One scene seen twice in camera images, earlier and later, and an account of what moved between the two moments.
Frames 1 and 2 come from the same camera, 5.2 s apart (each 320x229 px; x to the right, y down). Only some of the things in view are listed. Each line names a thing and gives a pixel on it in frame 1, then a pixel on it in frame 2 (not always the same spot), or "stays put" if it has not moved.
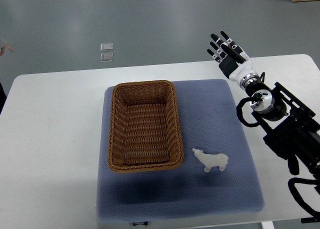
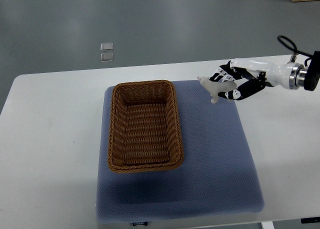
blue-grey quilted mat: [212, 122] stays put
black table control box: [310, 220] stays put
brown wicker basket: [144, 132] stays put
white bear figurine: [219, 160] -> [215, 88]
